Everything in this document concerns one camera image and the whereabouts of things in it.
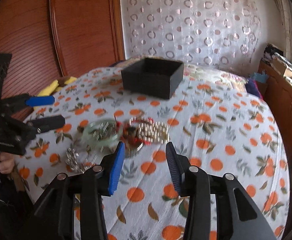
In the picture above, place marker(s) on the black square box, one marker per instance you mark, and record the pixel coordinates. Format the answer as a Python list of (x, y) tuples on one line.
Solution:
[(153, 77)]

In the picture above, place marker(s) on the yellow brown plush toy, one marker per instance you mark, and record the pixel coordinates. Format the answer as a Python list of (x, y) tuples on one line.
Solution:
[(57, 85)]

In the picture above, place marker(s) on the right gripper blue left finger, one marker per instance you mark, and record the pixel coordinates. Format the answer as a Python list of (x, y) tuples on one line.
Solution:
[(116, 167)]

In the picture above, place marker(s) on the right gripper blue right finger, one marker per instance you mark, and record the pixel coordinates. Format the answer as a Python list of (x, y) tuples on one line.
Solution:
[(175, 167)]

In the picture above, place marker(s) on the person's left hand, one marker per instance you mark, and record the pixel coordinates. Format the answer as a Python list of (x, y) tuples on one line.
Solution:
[(7, 163)]

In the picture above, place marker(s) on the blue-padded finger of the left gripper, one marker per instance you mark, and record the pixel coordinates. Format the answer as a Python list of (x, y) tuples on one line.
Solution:
[(35, 101)]

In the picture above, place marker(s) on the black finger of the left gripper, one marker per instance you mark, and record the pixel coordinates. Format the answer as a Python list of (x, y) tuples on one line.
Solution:
[(47, 124)]

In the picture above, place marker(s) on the wooden side cabinet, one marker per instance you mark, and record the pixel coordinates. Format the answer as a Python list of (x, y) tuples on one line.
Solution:
[(278, 96)]

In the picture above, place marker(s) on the white circle-pattern curtain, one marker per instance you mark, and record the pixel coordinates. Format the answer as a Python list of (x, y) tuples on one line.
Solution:
[(211, 33)]

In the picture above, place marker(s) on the purple blanket edge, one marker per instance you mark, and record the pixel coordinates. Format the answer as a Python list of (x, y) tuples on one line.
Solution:
[(252, 88)]

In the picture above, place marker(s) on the green jade bangle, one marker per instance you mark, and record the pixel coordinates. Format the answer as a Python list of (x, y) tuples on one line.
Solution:
[(102, 133)]

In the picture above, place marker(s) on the pile of books and papers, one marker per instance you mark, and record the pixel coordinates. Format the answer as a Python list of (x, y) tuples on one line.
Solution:
[(273, 56)]

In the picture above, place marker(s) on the orange print bed sheet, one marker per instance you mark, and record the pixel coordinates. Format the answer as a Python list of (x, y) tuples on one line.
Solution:
[(217, 128)]

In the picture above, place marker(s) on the red wooden headboard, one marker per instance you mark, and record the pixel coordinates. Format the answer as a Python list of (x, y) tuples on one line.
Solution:
[(50, 39)]

